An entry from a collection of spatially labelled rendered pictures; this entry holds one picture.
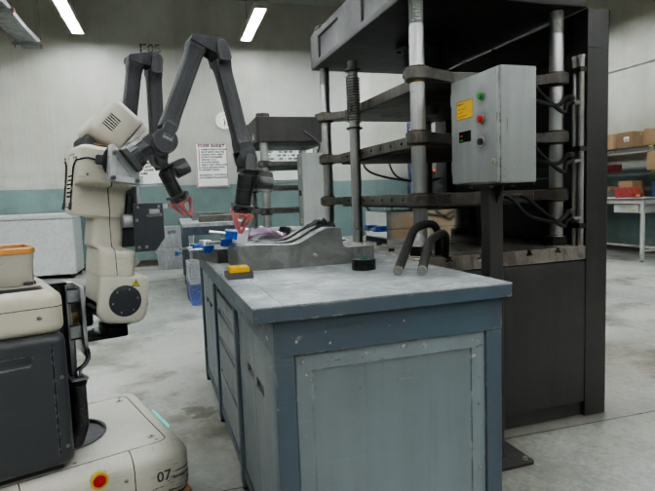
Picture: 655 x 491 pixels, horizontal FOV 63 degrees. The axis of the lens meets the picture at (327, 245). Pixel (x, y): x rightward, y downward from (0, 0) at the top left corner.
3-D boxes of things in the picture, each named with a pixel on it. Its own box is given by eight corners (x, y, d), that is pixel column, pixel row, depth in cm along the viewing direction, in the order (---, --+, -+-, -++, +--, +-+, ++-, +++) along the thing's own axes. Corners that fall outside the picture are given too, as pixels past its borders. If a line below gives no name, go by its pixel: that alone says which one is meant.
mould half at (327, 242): (239, 272, 182) (237, 232, 181) (228, 263, 207) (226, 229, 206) (374, 261, 198) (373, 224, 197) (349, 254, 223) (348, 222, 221)
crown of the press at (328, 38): (411, 88, 206) (408, -81, 200) (313, 131, 329) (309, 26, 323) (597, 94, 233) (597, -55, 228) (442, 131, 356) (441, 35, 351)
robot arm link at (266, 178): (236, 157, 190) (246, 153, 183) (265, 161, 196) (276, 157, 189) (235, 190, 189) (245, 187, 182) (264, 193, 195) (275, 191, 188)
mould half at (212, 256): (217, 263, 209) (216, 235, 208) (192, 258, 230) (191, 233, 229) (323, 251, 238) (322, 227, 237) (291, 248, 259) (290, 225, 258)
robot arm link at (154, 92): (140, 58, 213) (149, 52, 204) (155, 60, 216) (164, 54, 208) (147, 168, 217) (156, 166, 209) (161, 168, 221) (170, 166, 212)
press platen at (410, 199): (418, 238, 210) (417, 192, 208) (319, 224, 332) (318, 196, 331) (588, 226, 236) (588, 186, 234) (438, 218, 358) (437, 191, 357)
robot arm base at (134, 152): (110, 152, 169) (121, 149, 159) (131, 137, 172) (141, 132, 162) (129, 174, 172) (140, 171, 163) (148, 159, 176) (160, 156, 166)
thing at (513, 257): (416, 274, 212) (415, 255, 212) (318, 247, 335) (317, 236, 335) (585, 258, 238) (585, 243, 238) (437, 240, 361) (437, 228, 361)
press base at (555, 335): (416, 450, 219) (412, 276, 212) (320, 360, 342) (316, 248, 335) (584, 416, 245) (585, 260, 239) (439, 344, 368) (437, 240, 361)
